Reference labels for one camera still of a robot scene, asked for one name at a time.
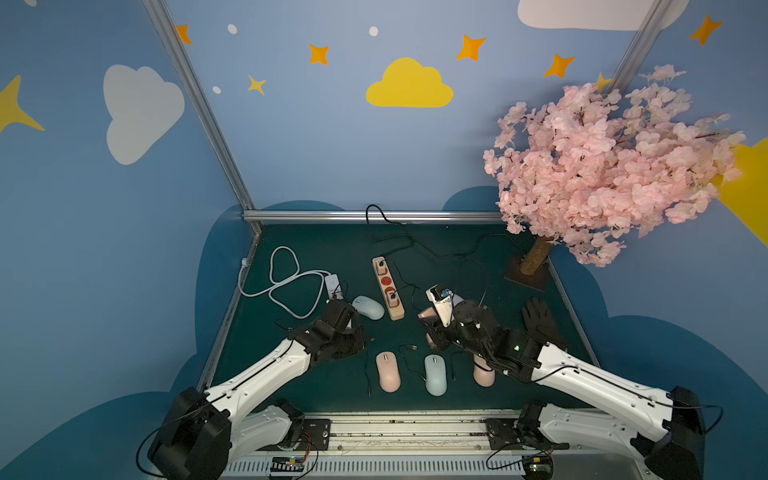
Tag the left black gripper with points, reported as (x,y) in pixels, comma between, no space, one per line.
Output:
(346,336)

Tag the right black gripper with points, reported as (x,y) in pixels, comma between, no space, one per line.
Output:
(452,327)

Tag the pink wireless mouse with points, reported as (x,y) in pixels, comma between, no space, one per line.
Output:
(388,371)
(482,373)

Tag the light green wireless mouse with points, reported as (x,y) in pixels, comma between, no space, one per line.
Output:
(368,307)

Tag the white power strip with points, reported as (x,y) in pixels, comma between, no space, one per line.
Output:
(333,287)

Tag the pink wireless mouse front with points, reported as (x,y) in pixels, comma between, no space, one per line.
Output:
(388,371)

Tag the light blue wireless mouse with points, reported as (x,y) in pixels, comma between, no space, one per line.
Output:
(435,375)

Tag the peach wireless mouse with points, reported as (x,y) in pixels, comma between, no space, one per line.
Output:
(428,314)

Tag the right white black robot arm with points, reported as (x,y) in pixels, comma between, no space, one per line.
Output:
(663,431)

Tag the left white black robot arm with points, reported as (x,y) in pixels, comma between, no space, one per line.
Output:
(204,431)

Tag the black green work glove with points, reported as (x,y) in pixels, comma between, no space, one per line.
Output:
(540,324)

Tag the beige wooden power strip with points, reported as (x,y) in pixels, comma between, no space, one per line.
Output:
(390,293)

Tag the green circuit board right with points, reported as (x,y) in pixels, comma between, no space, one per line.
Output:
(537,468)

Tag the green circuit board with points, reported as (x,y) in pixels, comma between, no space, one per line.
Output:
(537,468)
(286,468)

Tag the green circuit board left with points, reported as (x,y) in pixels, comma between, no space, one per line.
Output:
(286,468)

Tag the pink cherry blossom tree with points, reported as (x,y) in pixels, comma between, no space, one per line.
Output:
(590,168)

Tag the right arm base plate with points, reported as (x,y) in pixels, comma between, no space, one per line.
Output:
(508,433)

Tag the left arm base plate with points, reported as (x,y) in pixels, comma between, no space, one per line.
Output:
(316,430)

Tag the aluminium front rail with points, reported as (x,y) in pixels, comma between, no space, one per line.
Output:
(423,445)

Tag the aluminium back frame bar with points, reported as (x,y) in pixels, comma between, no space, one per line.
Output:
(373,215)

